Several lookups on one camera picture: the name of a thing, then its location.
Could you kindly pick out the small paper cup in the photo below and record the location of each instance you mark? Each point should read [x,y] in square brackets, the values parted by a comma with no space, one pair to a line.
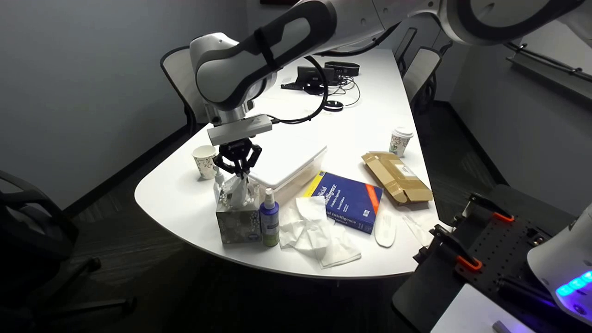
[205,158]

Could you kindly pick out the black office chair foreground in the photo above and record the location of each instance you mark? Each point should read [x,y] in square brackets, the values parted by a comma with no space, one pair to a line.
[36,239]

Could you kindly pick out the black conference phone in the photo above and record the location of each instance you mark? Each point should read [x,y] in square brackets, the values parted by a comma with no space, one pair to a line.
[310,80]

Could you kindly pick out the grey patterned tissue box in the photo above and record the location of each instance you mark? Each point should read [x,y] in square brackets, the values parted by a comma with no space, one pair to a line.
[238,223]

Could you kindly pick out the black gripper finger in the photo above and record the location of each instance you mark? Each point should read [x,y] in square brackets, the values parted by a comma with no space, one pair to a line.
[249,165]
[223,169]

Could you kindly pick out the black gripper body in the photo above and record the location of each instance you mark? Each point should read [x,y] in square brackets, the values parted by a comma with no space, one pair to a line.
[238,152]

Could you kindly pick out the white tissue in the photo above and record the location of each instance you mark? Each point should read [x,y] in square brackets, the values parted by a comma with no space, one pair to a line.
[232,191]

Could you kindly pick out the black perforated mounting board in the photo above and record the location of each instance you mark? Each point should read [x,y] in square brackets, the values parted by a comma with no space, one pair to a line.
[506,278]

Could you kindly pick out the white lidded coffee cup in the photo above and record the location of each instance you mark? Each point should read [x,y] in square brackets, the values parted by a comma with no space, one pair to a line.
[399,141]

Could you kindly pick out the blue spray bottle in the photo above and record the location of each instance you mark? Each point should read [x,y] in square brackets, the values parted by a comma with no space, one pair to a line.
[269,219]

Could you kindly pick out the black clamp orange handle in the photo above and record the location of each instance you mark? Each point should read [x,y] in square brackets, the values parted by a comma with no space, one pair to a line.
[451,245]

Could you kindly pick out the white robot base blue light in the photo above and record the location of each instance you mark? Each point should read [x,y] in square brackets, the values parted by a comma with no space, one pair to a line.
[564,265]

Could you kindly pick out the round black speaker puck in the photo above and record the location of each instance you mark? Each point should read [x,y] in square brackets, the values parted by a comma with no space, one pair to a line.
[334,106]

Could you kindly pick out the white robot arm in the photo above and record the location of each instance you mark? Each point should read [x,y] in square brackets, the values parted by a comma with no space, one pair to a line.
[231,73]

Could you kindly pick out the grey office chair middle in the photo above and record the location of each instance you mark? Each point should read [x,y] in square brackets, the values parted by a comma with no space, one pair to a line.
[419,71]

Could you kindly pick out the white paper sheet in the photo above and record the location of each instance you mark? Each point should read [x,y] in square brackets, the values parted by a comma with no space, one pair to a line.
[471,312]

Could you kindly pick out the black mesh office chair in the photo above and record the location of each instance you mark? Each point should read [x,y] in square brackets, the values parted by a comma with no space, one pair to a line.
[179,71]

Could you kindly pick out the blue and orange book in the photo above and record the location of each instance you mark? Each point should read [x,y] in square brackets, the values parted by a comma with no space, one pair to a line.
[349,202]

